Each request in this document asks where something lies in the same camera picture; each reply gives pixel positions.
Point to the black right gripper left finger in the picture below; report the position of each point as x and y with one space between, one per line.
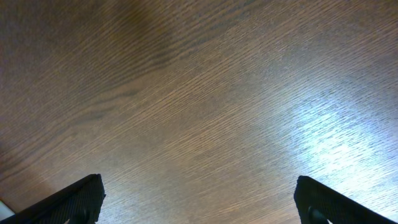
80 202

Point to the white cutlery tray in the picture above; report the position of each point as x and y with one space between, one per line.
5 211

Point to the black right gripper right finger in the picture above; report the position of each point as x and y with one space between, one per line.
317 203

